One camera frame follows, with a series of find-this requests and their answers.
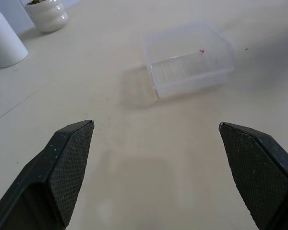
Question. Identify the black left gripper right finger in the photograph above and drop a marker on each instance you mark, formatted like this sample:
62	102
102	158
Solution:
259	172

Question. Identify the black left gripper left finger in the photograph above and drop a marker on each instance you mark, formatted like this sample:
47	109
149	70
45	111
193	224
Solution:
50	172

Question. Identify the clear plastic tray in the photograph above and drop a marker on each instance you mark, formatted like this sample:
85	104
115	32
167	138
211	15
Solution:
187	72

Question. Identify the white ceramic vase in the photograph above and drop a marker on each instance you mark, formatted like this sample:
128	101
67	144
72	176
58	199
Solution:
4	40

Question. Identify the white ribbed plant pot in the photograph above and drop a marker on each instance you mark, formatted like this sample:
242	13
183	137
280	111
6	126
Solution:
52	16

